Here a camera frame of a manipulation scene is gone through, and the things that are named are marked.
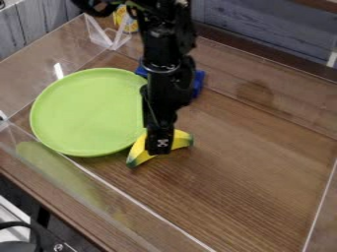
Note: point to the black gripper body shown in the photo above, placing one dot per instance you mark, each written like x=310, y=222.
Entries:
x=166, y=93

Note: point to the green round plate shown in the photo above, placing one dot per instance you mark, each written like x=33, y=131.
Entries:
x=87, y=114

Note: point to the blue plastic block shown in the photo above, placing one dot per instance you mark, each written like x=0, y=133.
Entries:
x=198, y=81

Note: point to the clear acrylic enclosure wall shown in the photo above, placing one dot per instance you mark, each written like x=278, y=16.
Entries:
x=238, y=193

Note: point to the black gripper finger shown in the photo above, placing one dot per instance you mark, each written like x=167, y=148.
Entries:
x=159, y=140

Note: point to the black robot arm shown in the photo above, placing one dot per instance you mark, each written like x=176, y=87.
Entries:
x=168, y=38

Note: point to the yellow toy banana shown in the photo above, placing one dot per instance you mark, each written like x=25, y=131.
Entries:
x=138, y=154

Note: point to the clear acrylic corner bracket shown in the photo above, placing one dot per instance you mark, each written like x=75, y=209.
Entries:
x=110, y=38

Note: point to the yellow labelled tin can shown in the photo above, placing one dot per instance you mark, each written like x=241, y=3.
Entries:
x=120, y=16

